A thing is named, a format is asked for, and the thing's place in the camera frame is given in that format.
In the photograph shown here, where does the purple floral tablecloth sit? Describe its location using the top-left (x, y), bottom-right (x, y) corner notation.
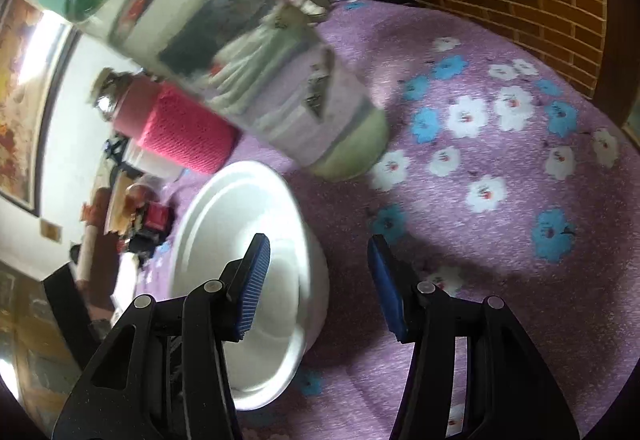
top-left (135, 0), bottom-right (636, 440)

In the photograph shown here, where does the pink thermos with knitted sleeve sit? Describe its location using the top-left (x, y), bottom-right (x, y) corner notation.
top-left (90, 67), bottom-right (240, 175)

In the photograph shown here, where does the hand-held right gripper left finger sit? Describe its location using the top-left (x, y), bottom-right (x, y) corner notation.
top-left (52, 233), bottom-right (272, 440)

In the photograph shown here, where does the white plastic container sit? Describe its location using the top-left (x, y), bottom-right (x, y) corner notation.
top-left (117, 140), bottom-right (186, 183)

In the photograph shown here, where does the framed wall painting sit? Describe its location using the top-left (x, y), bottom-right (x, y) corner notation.
top-left (0, 0), bottom-right (81, 216)

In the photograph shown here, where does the glass jar with green lid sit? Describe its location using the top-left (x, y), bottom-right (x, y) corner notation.
top-left (32, 0), bottom-right (390, 181)

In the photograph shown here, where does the black chair back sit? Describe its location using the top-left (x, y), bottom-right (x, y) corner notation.
top-left (42, 263), bottom-right (103, 366)

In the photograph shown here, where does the deep white foam bowl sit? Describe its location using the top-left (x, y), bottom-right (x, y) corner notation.
top-left (167, 160), bottom-right (331, 413)

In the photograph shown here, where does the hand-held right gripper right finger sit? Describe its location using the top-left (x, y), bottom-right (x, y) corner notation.
top-left (366, 234), bottom-right (581, 440)

